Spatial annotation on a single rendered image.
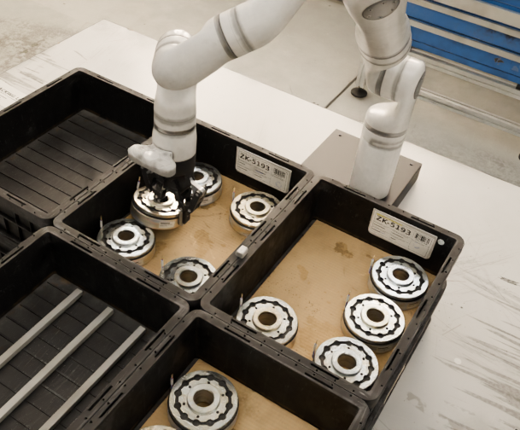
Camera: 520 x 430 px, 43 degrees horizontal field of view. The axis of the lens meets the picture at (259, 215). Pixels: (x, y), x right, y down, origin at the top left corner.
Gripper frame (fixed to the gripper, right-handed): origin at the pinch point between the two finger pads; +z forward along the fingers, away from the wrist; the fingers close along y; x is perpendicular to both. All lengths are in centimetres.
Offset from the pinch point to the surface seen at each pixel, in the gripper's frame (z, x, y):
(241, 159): -2.4, -18.6, -2.7
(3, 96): 16, -23, 73
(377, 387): -5, 16, -48
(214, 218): 4.1, -7.0, -4.9
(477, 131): 80, -205, -19
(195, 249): 4.4, 2.0, -6.8
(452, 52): 45, -198, 1
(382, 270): 0.9, -11.4, -38.0
